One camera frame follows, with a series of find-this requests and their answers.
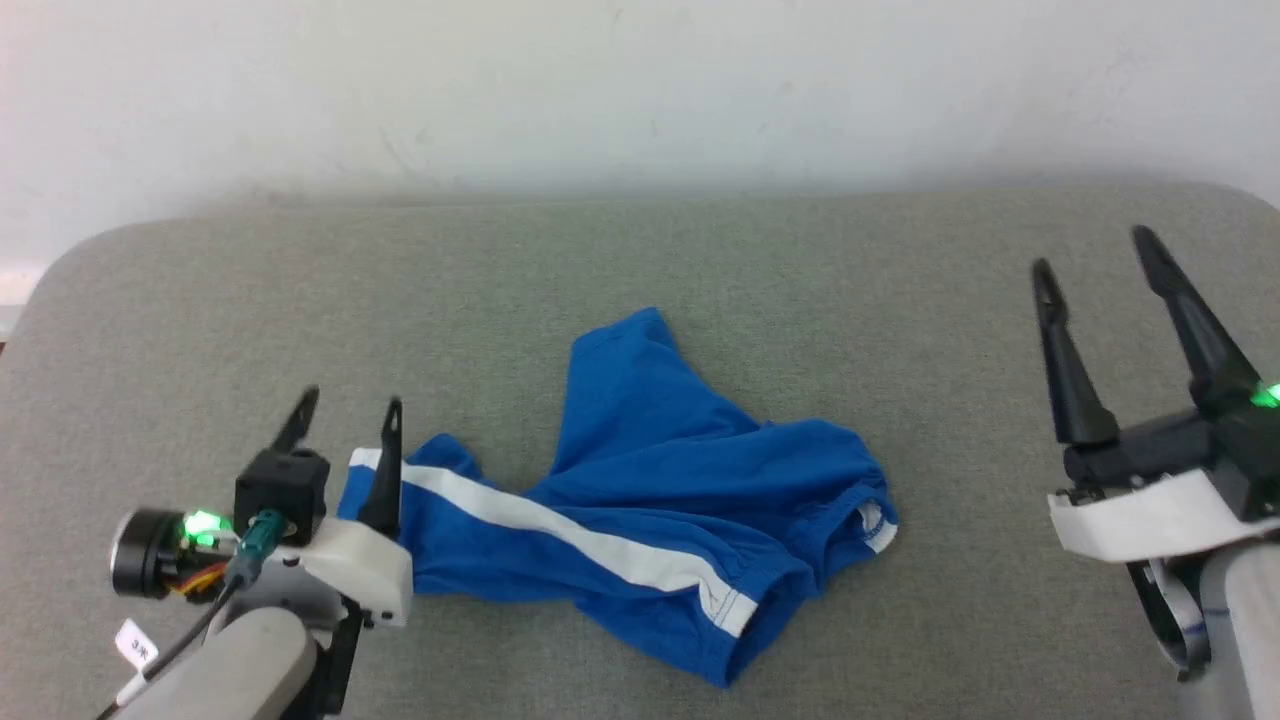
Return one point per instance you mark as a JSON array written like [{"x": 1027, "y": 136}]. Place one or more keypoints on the right gripper dark white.
[{"x": 1170, "y": 500}]

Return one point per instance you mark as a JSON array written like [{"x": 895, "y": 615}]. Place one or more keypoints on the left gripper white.
[{"x": 360, "y": 570}]

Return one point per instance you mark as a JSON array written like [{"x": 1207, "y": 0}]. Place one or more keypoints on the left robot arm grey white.
[{"x": 245, "y": 670}]

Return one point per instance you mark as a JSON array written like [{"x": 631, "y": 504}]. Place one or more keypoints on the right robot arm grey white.
[{"x": 1245, "y": 640}]

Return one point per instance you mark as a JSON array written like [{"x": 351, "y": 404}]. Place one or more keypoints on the blue shorts with white stripe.
[{"x": 660, "y": 470}]

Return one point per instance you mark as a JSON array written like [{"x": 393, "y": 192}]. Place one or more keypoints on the grey fabric sofa seat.
[{"x": 760, "y": 300}]

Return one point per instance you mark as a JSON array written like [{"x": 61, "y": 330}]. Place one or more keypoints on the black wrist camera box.
[{"x": 283, "y": 492}]

